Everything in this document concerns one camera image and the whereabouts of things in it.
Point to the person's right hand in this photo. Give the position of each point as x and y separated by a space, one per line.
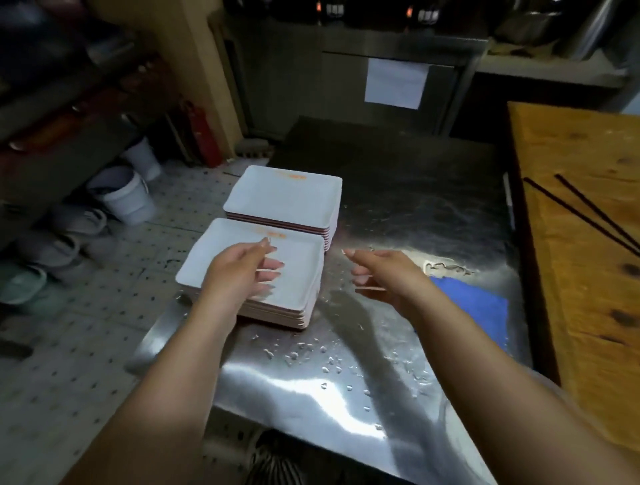
405 280

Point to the person's left hand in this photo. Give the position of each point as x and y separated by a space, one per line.
230 280

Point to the stack of white plates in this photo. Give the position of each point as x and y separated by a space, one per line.
285 192
300 265

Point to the blue cloth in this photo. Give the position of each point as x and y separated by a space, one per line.
480 310

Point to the steel work table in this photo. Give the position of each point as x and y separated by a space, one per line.
425 190

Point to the person's right forearm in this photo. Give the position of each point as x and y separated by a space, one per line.
510 399

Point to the person's left forearm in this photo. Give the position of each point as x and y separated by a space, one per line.
150 409

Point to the white plastic bucket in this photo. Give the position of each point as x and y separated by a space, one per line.
125 197
142 160

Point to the grey brick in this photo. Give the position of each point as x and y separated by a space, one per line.
252 147

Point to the red fire extinguisher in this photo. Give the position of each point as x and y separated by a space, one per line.
205 135

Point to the grey slipper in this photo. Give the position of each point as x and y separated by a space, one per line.
47 250
80 220

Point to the wooden table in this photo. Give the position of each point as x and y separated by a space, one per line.
590 280

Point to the black chopstick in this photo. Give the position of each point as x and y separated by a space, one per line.
580 216
597 212

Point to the striped garment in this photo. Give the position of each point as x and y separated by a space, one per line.
272 469

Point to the white paper sheet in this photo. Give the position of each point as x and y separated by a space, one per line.
396 84

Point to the green slipper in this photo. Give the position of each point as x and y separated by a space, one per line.
22 285

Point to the stainless steel cabinet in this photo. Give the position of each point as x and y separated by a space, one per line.
280 75

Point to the dark storage rack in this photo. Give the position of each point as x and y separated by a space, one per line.
75 100

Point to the beige side counter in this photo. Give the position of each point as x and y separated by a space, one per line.
550 70

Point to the black induction cooker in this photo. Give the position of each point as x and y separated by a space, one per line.
422 15
330 10

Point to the steel basin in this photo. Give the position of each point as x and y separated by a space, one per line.
527 22

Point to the steel jug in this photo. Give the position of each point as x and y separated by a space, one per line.
587 27

